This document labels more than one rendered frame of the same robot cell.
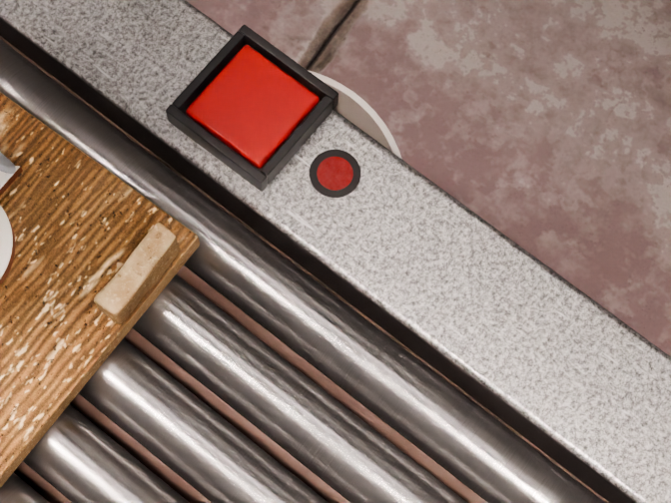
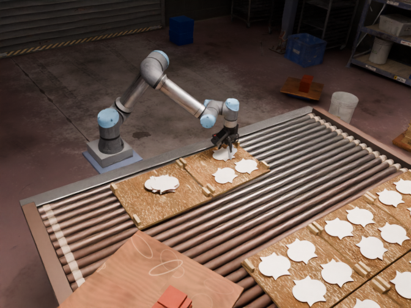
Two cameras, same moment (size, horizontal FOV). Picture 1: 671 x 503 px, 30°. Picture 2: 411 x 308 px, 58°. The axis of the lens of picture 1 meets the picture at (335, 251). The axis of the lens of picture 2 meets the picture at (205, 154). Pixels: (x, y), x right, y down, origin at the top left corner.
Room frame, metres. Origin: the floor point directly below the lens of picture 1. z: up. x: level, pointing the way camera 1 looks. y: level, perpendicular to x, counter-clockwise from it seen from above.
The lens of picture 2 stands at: (-0.29, 1.96, 2.23)
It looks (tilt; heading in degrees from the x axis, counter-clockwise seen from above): 36 degrees down; 290
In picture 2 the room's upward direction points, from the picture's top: 4 degrees clockwise
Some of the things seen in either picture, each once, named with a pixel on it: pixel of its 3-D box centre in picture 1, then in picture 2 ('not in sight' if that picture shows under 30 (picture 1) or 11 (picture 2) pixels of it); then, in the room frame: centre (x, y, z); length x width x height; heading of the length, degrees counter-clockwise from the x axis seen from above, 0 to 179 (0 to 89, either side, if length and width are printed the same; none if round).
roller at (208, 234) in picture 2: not in sight; (263, 208); (-0.11, 0.55, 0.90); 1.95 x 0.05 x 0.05; 56
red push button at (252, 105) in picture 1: (253, 108); not in sight; (0.32, 0.06, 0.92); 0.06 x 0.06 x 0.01; 56
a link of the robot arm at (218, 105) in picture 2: not in sight; (213, 108); (0.31, 0.27, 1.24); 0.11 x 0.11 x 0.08; 10
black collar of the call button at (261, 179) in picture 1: (253, 107); not in sight; (0.32, 0.06, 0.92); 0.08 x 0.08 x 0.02; 56
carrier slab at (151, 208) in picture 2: not in sight; (160, 192); (0.41, 0.71, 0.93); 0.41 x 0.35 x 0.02; 57
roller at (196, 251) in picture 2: not in sight; (270, 214); (-0.15, 0.58, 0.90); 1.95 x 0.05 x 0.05; 56
